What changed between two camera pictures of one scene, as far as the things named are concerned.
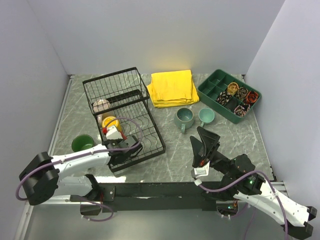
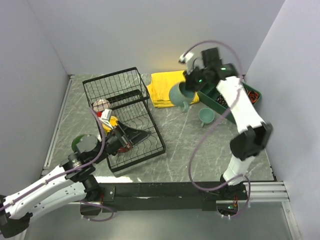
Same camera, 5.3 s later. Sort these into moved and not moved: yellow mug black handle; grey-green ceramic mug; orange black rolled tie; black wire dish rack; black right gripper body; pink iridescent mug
Moved: black right gripper body; grey-green ceramic mug
Not moved: black wire dish rack; pink iridescent mug; orange black rolled tie; yellow mug black handle
